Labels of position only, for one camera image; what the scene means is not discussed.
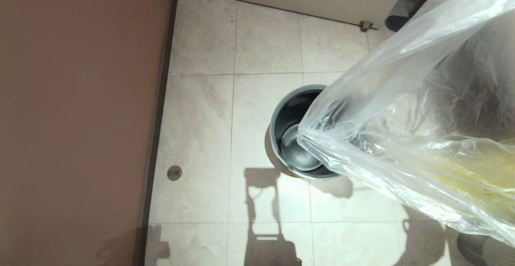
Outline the clear plastic trash bag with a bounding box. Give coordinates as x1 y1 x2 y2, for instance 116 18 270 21
297 0 515 247

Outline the grey metal trash bin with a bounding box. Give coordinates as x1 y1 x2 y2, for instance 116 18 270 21
268 84 347 181

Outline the yellow bag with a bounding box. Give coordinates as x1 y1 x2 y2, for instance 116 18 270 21
435 137 515 220

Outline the black slipper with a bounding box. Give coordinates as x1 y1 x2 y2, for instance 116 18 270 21
385 14 420 33

